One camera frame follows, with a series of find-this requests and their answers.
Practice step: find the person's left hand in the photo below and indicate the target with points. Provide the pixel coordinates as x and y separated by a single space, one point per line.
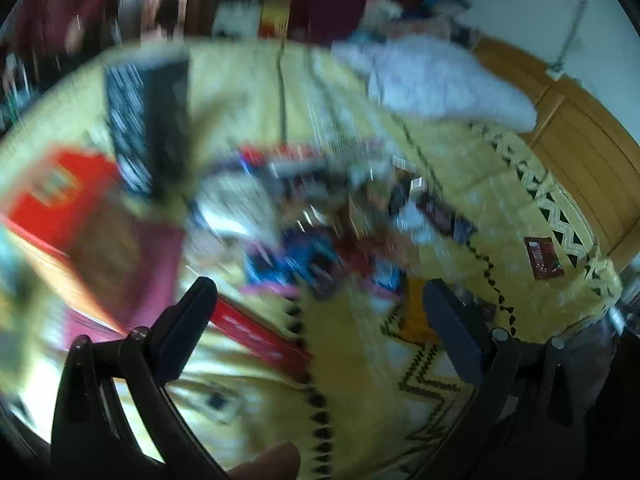
270 462

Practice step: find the black printed box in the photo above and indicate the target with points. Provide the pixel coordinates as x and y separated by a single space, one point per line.
150 120

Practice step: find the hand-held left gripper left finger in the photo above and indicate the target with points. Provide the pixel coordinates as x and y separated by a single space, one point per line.
185 332

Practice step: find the dark red cloth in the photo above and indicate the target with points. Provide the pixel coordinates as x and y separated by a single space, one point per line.
330 5

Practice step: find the yellow patterned blanket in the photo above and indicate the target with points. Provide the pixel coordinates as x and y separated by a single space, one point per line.
360 370

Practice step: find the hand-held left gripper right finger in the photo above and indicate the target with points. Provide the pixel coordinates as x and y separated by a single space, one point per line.
450 327

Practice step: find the white pillow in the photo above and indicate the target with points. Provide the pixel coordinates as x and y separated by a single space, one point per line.
435 80

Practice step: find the red and gold box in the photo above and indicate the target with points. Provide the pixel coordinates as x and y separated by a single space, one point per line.
274 15

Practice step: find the red gift box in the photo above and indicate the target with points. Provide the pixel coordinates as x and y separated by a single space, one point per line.
65 195

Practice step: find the pile of snack packets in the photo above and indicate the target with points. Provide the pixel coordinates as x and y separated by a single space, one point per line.
310 220

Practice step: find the white bag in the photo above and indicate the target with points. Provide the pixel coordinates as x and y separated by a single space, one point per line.
235 15

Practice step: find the wooden headboard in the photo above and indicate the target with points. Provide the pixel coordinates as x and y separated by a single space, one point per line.
580 130

